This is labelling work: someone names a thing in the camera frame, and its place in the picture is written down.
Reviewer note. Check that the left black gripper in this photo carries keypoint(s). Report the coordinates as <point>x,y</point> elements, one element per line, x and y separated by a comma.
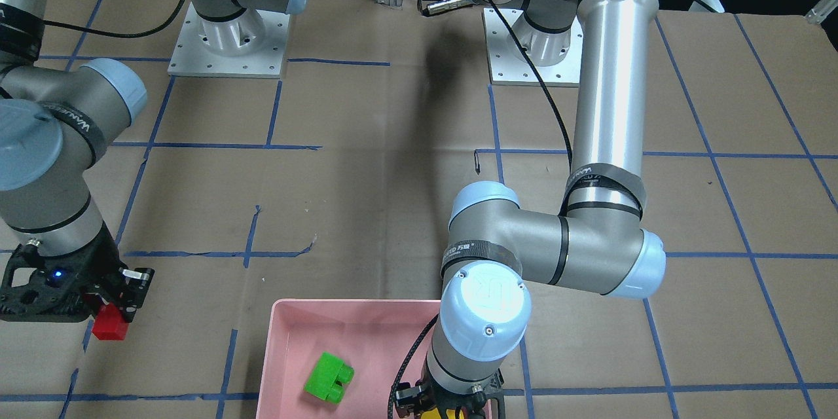
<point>411,396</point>

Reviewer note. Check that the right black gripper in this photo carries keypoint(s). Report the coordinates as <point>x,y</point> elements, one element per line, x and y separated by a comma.
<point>98,273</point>

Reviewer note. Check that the yellow toy block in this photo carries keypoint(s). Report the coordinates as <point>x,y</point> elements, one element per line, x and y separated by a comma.
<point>448,414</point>

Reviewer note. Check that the red toy block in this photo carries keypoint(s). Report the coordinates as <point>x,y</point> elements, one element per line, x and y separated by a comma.
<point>109,324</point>

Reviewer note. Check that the green toy block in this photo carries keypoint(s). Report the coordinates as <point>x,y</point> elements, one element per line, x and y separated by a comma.
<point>329,378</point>

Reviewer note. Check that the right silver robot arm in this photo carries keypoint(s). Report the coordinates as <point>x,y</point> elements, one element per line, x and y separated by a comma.
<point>55,126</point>

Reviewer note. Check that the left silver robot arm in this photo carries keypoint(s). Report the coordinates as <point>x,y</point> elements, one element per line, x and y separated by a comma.
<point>594,242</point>

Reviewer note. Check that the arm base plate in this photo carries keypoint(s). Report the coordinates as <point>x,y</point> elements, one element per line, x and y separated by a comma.
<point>510,41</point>
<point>229,39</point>

